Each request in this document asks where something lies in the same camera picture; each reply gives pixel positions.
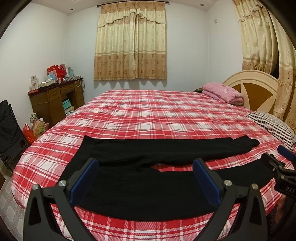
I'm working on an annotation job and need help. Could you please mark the black pants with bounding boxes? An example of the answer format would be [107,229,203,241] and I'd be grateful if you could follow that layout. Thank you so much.
[60,136,259,221]

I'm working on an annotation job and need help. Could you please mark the striped pillow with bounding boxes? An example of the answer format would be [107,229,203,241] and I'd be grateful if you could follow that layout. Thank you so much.
[246,111,295,153]

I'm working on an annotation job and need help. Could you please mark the red plaid bed cover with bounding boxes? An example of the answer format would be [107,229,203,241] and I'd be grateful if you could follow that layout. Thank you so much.
[11,90,293,240]

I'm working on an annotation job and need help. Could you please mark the cream wooden headboard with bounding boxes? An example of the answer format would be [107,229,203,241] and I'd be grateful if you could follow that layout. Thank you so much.
[224,70,278,114]

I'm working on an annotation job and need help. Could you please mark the red plastic bag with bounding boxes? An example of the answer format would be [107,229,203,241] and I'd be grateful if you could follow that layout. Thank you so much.
[23,124,36,145]

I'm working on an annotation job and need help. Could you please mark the patterned paper bag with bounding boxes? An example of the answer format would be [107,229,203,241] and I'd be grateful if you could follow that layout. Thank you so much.
[31,118,49,139]

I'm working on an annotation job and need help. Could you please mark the black folding chair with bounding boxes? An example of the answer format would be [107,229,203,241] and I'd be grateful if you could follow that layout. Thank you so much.
[0,100,29,173]

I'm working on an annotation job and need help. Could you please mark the pink folded blanket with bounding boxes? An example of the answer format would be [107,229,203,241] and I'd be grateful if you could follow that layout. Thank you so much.
[203,82,244,105]

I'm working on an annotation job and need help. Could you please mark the teal box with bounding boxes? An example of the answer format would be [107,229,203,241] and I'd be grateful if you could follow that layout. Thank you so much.
[62,99,71,110]

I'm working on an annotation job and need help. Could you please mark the brown wooden desk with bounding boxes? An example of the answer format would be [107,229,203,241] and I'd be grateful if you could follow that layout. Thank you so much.
[28,76,85,127]

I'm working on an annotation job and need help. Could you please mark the beige side curtain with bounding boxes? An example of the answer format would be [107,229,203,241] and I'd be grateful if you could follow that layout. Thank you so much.
[233,1,295,130]

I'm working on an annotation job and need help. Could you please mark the white greeting card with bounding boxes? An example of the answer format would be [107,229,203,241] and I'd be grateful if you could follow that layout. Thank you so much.
[31,75,39,90]

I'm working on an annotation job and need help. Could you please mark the red gift bag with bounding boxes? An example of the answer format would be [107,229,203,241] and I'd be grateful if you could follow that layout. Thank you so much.
[47,65,66,81]

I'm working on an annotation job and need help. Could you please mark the beige window curtain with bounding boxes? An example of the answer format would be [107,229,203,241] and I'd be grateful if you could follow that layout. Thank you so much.
[94,1,167,81]

